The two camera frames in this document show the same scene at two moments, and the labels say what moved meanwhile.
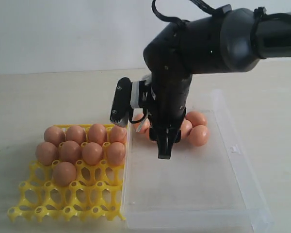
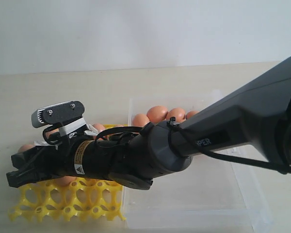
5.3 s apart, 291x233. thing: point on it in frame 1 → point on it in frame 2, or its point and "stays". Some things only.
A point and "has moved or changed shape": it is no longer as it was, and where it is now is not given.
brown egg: (141, 127) stays
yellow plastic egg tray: (97, 194) stays
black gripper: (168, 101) → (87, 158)
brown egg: (147, 134) has moved or changed shape
